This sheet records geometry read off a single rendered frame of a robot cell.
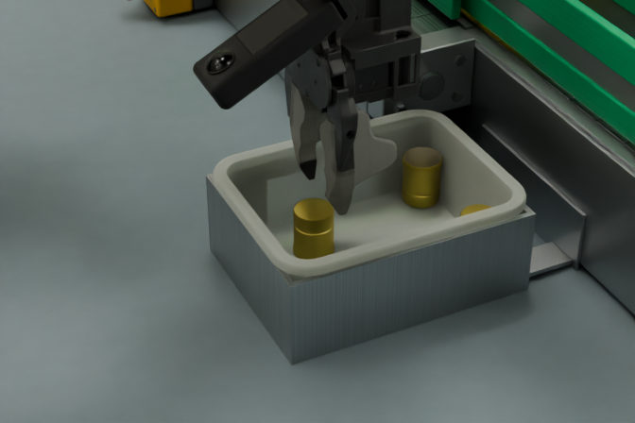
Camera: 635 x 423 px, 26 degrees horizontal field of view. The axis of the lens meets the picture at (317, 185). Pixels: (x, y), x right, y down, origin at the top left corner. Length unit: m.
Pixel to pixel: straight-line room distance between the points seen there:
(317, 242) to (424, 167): 0.15
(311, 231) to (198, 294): 0.11
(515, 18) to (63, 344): 0.48
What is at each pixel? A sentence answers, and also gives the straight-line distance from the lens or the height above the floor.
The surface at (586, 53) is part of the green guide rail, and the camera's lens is 1.16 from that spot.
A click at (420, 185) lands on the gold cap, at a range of 1.21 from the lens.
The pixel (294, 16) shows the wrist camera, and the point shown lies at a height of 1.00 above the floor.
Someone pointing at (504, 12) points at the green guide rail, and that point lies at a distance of 1.25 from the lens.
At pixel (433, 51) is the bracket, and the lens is 1.24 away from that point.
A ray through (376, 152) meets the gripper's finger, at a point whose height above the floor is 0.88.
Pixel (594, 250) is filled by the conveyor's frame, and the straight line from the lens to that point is 1.18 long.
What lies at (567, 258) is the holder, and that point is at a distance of 1.20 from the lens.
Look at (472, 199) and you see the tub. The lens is 1.19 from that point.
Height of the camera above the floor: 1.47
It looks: 34 degrees down
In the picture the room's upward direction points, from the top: straight up
